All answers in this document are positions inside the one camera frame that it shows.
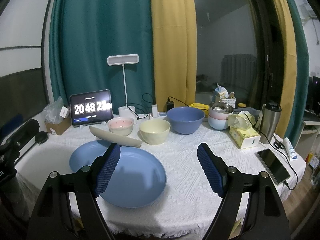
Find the large blue bowl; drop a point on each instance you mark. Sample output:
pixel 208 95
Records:
pixel 185 120

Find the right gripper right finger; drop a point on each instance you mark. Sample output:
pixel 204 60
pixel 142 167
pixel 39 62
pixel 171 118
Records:
pixel 265 217

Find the steel bowl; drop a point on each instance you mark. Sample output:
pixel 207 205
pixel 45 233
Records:
pixel 220 107

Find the yellow teal curtain right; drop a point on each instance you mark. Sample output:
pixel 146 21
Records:
pixel 296 70

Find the clear plastic bag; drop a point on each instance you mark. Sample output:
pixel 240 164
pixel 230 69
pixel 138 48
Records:
pixel 51 113

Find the black round object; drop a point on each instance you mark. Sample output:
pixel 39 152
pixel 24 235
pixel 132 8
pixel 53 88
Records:
pixel 41 137

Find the large blue plate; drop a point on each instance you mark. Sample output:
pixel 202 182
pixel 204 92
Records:
pixel 138 180

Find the white cream tube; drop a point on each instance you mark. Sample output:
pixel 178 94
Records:
pixel 292 154

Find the white tablecloth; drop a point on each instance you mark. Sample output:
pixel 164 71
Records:
pixel 187 205

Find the white desk lamp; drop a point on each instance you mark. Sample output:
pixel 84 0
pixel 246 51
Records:
pixel 125 111

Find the teal curtain left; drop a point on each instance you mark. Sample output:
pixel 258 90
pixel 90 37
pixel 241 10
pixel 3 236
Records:
pixel 83 33

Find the pink strawberry bowl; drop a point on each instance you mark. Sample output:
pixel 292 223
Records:
pixel 121 125

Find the steel thermos mug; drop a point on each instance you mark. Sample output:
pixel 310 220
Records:
pixel 271 115

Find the yellow tissue box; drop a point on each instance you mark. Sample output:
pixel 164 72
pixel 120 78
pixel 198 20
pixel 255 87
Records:
pixel 241 129

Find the white phone charger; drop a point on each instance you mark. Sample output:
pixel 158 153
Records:
pixel 154 110

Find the cardboard box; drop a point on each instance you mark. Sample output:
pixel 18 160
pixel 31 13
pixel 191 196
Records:
pixel 58 129

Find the small white box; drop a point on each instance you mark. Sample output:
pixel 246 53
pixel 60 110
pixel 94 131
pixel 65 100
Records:
pixel 64 113

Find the small blue plate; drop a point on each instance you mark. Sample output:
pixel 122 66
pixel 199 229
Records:
pixel 85 154

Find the cream yellow bowl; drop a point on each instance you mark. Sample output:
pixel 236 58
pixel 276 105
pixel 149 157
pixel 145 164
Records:
pixel 155 131

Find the black smartphone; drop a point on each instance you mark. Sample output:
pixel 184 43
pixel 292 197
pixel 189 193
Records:
pixel 275 168

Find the beige plate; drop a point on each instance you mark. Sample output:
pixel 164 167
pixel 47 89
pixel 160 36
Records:
pixel 115 138

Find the white storage basket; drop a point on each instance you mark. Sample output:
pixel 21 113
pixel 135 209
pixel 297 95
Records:
pixel 231 99

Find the tablet showing clock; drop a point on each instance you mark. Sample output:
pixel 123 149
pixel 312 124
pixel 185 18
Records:
pixel 91 108

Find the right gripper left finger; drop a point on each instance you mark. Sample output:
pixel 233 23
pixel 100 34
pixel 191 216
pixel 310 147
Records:
pixel 52 215

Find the white power strip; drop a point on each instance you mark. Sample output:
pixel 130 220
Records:
pixel 159 115

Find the black power adapter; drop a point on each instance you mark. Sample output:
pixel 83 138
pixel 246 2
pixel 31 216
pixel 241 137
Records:
pixel 169 105

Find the light blue bowl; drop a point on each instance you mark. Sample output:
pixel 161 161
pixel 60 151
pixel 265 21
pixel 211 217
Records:
pixel 218 124

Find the black scissors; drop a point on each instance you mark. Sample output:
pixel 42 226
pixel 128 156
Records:
pixel 277 144

